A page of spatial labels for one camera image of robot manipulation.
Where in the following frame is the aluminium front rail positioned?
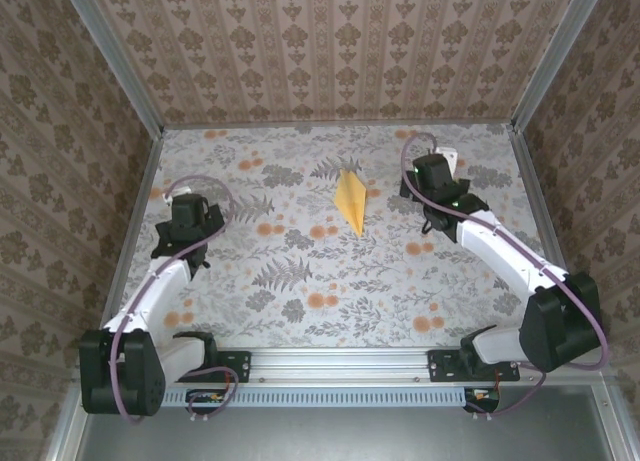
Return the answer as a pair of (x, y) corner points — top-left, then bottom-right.
(74, 345), (616, 385)

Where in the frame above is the aluminium back rail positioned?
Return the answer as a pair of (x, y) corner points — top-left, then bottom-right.
(162, 120), (516, 131)

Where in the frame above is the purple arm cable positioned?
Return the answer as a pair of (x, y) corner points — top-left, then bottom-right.
(401, 132), (611, 422)
(110, 174), (240, 425)

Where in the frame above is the aluminium frame post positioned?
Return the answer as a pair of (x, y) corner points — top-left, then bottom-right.
(597, 383), (631, 461)
(44, 380), (96, 461)
(57, 0), (166, 137)
(509, 0), (609, 132)

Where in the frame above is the yellow paper sheet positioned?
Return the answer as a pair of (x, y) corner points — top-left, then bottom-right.
(333, 168), (369, 237)

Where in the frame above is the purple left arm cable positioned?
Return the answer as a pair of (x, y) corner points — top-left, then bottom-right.
(110, 174), (240, 425)

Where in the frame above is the floral patterned table cover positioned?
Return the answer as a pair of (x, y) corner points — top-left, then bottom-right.
(107, 123), (576, 347)

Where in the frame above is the aluminium side rail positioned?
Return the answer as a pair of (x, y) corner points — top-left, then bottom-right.
(94, 129), (166, 347)
(509, 125), (591, 345)

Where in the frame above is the steel sheet panel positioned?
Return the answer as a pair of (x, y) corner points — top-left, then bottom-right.
(74, 405), (619, 461)

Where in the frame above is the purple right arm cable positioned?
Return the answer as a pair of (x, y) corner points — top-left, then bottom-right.
(401, 132), (611, 422)

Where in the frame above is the slotted grey cable duct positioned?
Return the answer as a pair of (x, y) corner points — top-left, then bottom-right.
(92, 386), (504, 407)

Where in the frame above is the small black controller board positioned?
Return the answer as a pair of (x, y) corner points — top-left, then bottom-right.
(462, 386), (502, 413)
(185, 388), (227, 415)

